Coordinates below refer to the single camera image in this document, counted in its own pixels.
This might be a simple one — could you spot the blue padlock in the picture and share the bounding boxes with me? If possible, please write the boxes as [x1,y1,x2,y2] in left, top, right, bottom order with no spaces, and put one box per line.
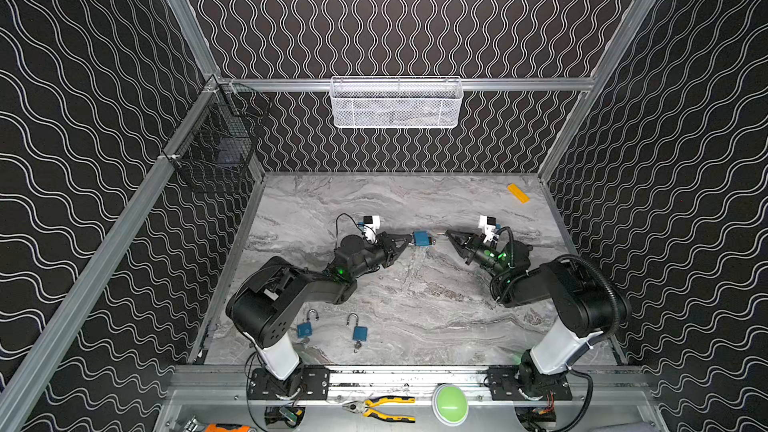
[412,230,435,247]
[346,313,368,353]
[297,309,319,345]

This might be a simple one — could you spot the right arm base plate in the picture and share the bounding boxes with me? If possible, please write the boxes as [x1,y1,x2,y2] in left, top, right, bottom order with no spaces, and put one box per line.
[484,365,573,401]

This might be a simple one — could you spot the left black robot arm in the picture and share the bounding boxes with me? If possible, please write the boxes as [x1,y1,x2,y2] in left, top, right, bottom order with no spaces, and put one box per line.
[225,232,413,382]

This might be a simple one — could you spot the yellow block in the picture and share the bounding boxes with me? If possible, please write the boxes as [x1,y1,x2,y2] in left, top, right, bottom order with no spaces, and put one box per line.
[507,184,530,204]

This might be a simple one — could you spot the green round button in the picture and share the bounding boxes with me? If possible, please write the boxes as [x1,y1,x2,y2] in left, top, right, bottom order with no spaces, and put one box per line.
[431,383,469,427]

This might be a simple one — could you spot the green circuit board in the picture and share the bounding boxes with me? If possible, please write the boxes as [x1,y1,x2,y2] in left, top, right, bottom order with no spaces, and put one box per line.
[264,406,305,428]

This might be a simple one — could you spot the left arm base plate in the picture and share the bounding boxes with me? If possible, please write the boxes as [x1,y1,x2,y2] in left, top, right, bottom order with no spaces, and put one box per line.
[246,364,330,401]

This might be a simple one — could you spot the yellow handled pliers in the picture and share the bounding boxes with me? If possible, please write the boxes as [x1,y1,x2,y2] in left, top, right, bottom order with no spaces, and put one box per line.
[341,395,417,424]

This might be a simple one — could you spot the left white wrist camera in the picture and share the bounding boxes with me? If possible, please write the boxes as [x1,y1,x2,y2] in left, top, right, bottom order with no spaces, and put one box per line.
[358,215,381,244]

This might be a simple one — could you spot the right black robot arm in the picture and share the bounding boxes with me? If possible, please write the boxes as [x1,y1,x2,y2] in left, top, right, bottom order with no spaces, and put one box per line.
[446,227,631,400]

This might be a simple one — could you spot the black wire basket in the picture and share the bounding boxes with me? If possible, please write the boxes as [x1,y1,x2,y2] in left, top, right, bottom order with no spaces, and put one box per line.
[169,82,274,195]

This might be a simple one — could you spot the white wire basket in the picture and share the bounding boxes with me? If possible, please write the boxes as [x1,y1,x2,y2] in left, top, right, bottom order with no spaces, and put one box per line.
[329,76,464,129]

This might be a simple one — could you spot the orange tool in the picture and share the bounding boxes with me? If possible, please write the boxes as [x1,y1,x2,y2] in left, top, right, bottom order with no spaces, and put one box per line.
[204,423,252,432]

